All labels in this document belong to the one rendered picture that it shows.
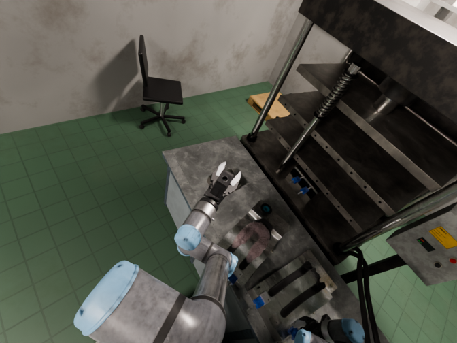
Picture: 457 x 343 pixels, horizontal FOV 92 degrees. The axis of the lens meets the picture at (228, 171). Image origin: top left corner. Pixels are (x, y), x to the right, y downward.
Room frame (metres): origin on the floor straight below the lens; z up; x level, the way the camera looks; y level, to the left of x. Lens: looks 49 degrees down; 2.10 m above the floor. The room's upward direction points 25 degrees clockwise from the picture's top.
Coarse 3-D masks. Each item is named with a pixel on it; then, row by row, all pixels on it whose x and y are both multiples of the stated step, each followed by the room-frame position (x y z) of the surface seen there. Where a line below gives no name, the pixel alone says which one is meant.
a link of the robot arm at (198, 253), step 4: (204, 240) 0.31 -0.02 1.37; (208, 240) 0.32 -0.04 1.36; (200, 244) 0.29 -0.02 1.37; (204, 244) 0.30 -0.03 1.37; (208, 244) 0.30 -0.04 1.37; (180, 248) 0.27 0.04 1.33; (196, 248) 0.28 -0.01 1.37; (200, 248) 0.28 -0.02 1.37; (204, 248) 0.28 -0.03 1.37; (180, 252) 0.26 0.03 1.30; (184, 252) 0.26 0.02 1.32; (188, 252) 0.26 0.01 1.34; (192, 252) 0.26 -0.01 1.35; (196, 252) 0.27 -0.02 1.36; (200, 252) 0.27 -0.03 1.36; (204, 252) 0.27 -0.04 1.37; (192, 256) 0.26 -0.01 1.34; (196, 256) 0.26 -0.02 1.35; (200, 256) 0.26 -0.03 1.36; (200, 260) 0.26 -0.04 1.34
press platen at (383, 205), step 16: (288, 96) 1.70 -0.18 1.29; (304, 96) 1.82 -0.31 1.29; (320, 96) 1.95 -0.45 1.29; (304, 112) 1.57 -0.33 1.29; (336, 112) 1.79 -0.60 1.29; (304, 128) 1.45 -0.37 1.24; (320, 128) 1.46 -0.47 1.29; (336, 128) 1.56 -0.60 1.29; (352, 128) 1.66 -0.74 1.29; (320, 144) 1.34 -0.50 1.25; (336, 144) 1.35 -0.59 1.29; (352, 144) 1.44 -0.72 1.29; (368, 144) 1.53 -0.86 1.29; (336, 160) 1.24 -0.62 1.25; (352, 160) 1.26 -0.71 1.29; (368, 160) 1.34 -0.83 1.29; (384, 160) 1.43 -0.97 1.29; (352, 176) 1.15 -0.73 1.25; (368, 176) 1.17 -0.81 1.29; (384, 176) 1.24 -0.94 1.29; (400, 176) 1.32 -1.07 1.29; (368, 192) 1.07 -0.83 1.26; (384, 192) 1.09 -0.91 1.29; (400, 192) 1.16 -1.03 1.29; (416, 192) 1.23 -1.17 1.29; (384, 208) 0.99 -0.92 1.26; (400, 208) 1.01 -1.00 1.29
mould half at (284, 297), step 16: (304, 256) 0.71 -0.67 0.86; (288, 272) 0.55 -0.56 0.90; (320, 272) 0.65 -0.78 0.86; (256, 288) 0.40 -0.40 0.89; (288, 288) 0.47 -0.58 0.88; (304, 288) 0.50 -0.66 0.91; (336, 288) 0.60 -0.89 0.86; (272, 304) 0.36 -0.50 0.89; (304, 304) 0.43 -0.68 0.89; (320, 304) 0.45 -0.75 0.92; (288, 320) 0.32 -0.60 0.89; (272, 336) 0.24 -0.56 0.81
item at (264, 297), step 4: (264, 292) 0.39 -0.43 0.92; (260, 296) 0.36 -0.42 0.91; (264, 296) 0.37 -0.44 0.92; (268, 296) 0.38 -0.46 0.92; (256, 300) 0.34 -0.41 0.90; (260, 300) 0.35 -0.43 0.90; (264, 300) 0.35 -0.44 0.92; (268, 300) 0.36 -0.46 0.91; (256, 304) 0.32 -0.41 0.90; (260, 304) 0.33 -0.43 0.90; (264, 304) 0.34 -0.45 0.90; (248, 308) 0.29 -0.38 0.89; (256, 308) 0.31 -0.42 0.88
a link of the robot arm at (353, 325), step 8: (336, 320) 0.30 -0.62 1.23; (344, 320) 0.30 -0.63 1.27; (352, 320) 0.30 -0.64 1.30; (328, 328) 0.27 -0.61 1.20; (336, 328) 0.27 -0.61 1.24; (344, 328) 0.27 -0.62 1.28; (352, 328) 0.28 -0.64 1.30; (360, 328) 0.29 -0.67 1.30; (336, 336) 0.25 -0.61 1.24; (344, 336) 0.25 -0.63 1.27; (352, 336) 0.25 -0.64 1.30; (360, 336) 0.26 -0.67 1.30
